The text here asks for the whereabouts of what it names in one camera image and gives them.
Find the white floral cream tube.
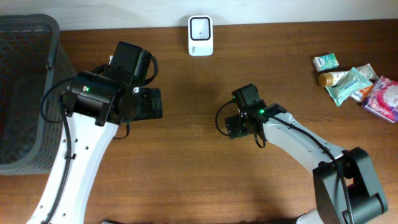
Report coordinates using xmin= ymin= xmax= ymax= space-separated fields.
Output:
xmin=318 ymin=63 xmax=379 ymax=87

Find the small teal tissue pack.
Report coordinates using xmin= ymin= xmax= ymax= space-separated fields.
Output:
xmin=312 ymin=53 xmax=340 ymax=72

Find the mint green wipes pouch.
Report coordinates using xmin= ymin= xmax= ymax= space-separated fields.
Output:
xmin=326 ymin=67 xmax=373 ymax=106

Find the small orange tissue pack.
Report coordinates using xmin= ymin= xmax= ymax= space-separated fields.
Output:
xmin=350 ymin=84 xmax=374 ymax=103

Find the red purple pad package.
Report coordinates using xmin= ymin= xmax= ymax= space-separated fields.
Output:
xmin=362 ymin=76 xmax=397 ymax=123

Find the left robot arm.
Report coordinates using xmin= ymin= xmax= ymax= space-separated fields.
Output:
xmin=28 ymin=41 xmax=163 ymax=223

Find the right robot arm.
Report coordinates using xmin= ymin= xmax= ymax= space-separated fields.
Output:
xmin=224 ymin=84 xmax=388 ymax=223

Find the white barcode scanner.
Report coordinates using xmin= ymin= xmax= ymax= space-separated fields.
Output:
xmin=187 ymin=15 xmax=214 ymax=57

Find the dark grey plastic basket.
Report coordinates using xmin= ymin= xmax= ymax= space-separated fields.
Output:
xmin=1 ymin=14 xmax=75 ymax=175

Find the right black camera cable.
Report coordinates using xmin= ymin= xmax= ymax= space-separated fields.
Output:
xmin=215 ymin=98 xmax=355 ymax=224

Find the black camera cable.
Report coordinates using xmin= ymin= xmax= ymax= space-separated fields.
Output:
xmin=215 ymin=98 xmax=355 ymax=224
xmin=39 ymin=49 xmax=159 ymax=224

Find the left black camera cable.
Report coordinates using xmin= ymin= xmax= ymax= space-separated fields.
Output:
xmin=39 ymin=49 xmax=159 ymax=224

